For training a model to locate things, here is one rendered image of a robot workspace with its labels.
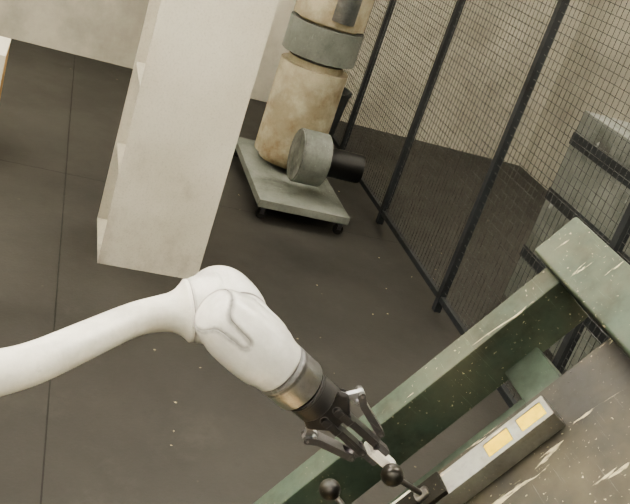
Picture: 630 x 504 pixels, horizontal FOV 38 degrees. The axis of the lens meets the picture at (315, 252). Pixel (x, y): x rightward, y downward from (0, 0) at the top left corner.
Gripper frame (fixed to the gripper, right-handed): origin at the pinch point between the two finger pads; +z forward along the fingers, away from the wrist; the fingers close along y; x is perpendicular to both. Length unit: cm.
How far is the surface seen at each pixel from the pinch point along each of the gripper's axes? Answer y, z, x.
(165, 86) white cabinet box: 42, 20, -360
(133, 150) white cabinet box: 79, 34, -360
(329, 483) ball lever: 10.9, 0.9, -4.1
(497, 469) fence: -12.7, 14.8, 3.1
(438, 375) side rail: -12.5, 11.5, -21.6
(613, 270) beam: -48.5, 6.4, -8.2
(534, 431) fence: -21.6, 13.1, 3.1
